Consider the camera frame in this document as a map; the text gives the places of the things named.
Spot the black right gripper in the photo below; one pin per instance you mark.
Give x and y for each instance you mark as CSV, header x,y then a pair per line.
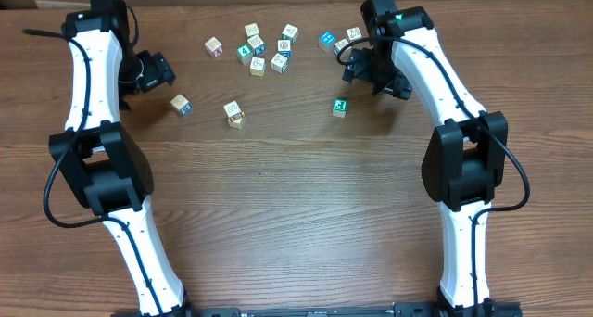
x,y
359,69

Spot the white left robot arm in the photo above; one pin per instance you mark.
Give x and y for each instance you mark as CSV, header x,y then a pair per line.
x,y
104,168

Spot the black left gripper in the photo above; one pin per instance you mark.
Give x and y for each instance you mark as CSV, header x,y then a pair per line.
x,y
158,69

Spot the teal edged wooden block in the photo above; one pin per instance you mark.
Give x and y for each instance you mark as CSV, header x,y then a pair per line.
x,y
290,33

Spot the letter K wooden block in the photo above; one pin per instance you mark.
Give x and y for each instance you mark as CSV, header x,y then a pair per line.
x,y
353,34

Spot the blue sided wooden block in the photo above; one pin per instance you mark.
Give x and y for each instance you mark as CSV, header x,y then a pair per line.
x,y
181,104

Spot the green letter wooden block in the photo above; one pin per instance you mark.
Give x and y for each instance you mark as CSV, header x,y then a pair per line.
x,y
340,108

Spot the blue X wooden block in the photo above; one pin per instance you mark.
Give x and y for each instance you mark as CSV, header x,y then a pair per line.
x,y
257,45

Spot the plain top wooden block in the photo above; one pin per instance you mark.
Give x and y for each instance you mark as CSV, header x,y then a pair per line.
x,y
251,30

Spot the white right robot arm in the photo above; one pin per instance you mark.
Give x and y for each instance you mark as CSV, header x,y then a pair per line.
x,y
464,161

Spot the blue framed wooden block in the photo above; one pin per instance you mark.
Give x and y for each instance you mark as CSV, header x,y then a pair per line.
x,y
284,47

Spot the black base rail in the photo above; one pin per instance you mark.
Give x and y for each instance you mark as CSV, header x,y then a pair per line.
x,y
397,310

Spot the number 3 wooden block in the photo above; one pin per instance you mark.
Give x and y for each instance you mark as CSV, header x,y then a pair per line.
x,y
340,45

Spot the red X wooden block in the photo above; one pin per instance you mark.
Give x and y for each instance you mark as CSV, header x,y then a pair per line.
x,y
214,47

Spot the blue top wooden block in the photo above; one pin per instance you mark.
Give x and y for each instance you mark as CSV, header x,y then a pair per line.
x,y
327,41

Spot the red E wooden block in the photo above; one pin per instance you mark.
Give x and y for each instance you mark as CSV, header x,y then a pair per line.
x,y
232,109

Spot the green 4 wooden block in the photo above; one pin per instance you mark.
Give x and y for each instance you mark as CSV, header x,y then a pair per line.
x,y
244,53

